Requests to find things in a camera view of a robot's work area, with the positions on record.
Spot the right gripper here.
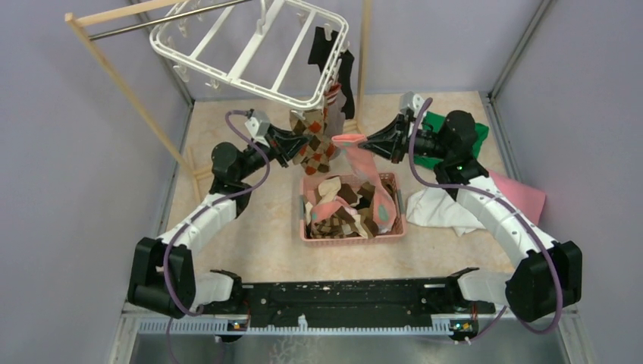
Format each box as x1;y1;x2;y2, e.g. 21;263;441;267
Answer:
359;114;450;165

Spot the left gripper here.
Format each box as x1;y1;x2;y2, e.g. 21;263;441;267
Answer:
237;124;312;180

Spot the pink sock with teal spots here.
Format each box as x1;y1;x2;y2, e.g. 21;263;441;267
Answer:
331;133;397;233

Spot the white plastic clip hanger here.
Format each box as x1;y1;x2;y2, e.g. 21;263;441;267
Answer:
149;1;350;110

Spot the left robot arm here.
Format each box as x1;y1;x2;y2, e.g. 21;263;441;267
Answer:
127;125;311;319

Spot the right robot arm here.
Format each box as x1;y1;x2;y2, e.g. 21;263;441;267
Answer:
359;110;582;331

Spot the pile of socks in basket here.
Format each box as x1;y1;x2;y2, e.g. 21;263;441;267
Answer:
304;175;398;240

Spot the orange brown argyle sock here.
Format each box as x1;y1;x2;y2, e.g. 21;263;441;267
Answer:
289;110;330;174

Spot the pink plastic basket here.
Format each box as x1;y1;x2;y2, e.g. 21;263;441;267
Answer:
300;172;407;248

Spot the green shirt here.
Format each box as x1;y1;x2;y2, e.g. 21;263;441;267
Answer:
413;110;490;170

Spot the white cloth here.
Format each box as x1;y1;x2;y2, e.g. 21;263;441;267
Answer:
406;188;485;237

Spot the black hanging sock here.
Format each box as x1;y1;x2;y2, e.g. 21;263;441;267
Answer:
337;50;356;119
307;27;337;72

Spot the pink cloth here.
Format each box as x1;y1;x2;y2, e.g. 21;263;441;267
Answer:
489;171;546;225

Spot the wooden clothes rack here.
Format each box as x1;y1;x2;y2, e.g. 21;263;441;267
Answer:
64;1;350;181

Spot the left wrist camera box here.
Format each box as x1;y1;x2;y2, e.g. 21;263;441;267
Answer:
245;109;271;146

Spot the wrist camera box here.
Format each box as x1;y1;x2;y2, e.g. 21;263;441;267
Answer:
399;92;425;118
245;109;271;146

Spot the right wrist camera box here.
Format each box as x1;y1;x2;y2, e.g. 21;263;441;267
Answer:
399;92;425;118

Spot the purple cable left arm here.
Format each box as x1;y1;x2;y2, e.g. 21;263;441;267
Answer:
163;109;272;364

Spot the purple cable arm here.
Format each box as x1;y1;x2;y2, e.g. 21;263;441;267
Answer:
163;109;272;364
407;97;563;336

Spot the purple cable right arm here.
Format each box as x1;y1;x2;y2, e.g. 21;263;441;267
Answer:
407;97;563;336

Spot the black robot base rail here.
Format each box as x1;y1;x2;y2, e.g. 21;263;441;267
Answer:
203;275;497;341

